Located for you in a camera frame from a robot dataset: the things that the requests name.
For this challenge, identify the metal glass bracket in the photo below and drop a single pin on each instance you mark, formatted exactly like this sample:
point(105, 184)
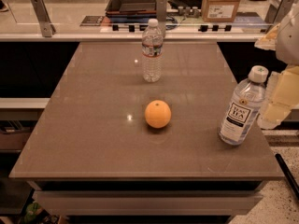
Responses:
point(46, 26)
point(161, 13)
point(277, 10)

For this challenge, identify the middle metal glass bracket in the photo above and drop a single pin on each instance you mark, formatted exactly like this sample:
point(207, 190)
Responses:
point(161, 13)

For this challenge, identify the black rod on floor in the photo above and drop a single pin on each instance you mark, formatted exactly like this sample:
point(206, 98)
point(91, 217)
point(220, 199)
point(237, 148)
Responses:
point(288, 174)

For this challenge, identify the open dark tray box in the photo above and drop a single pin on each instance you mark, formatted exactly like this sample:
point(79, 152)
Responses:
point(131, 7)

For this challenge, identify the green item under table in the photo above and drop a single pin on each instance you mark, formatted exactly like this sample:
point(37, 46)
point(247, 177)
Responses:
point(32, 211)

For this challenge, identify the blue tea plastic bottle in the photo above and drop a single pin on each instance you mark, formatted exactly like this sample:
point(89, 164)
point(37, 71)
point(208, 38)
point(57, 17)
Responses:
point(244, 106)

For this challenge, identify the orange fruit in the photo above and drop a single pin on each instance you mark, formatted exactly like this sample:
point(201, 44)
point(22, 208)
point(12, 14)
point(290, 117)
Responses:
point(157, 114)

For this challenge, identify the left metal glass bracket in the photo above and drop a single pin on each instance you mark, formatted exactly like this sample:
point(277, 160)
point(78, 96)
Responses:
point(46, 26)

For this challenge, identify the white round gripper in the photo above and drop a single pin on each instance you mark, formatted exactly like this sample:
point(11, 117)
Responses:
point(289, 44)

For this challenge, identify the clear water bottle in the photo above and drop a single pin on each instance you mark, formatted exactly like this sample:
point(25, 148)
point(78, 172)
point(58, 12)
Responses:
point(152, 51)

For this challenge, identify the right metal glass bracket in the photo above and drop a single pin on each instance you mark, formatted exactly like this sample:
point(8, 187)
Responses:
point(277, 10)

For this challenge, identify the cardboard box with label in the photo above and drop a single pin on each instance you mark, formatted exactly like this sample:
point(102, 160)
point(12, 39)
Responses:
point(219, 10)

